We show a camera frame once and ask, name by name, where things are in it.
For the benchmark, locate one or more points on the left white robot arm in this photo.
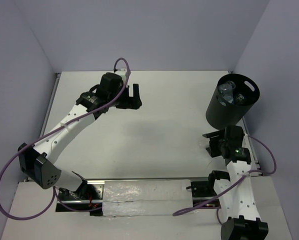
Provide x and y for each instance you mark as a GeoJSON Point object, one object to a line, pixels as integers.
{"type": "Point", "coordinates": [38, 161]}

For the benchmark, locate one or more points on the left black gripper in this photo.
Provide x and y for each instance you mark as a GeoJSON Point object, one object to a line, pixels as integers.
{"type": "Point", "coordinates": [132, 103]}

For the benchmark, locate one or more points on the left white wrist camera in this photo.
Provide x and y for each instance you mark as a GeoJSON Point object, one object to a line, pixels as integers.
{"type": "Point", "coordinates": [123, 73]}

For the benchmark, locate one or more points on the metal base rail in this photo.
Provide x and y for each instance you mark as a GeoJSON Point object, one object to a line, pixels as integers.
{"type": "Point", "coordinates": [200, 188]}

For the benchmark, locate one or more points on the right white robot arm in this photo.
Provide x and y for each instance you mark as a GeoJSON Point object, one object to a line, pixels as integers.
{"type": "Point", "coordinates": [241, 219]}

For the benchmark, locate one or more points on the black cylindrical bin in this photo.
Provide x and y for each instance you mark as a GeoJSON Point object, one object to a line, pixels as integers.
{"type": "Point", "coordinates": [220, 113]}

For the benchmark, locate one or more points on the labelled clear plastic bottle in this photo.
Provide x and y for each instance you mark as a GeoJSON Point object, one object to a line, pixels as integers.
{"type": "Point", "coordinates": [226, 92]}

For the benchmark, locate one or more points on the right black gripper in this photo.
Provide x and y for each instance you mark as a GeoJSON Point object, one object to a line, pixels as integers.
{"type": "Point", "coordinates": [212, 150]}

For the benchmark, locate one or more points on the silver foil covered block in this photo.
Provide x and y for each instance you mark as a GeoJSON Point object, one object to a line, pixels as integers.
{"type": "Point", "coordinates": [145, 197]}

